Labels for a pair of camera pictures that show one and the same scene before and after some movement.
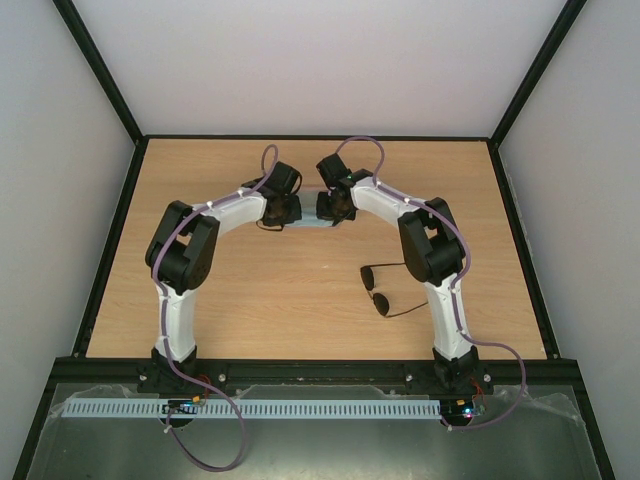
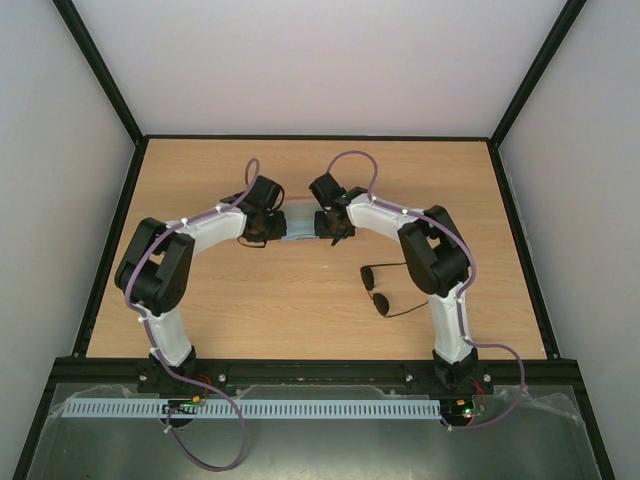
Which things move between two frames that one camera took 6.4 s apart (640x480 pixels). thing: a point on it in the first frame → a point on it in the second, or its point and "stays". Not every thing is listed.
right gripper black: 335,206 → 321,223
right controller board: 460,412 stays
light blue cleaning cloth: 309,211 → 300,230
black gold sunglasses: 380,301 stays
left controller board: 182,406 stays
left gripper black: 295,214 → 279,230
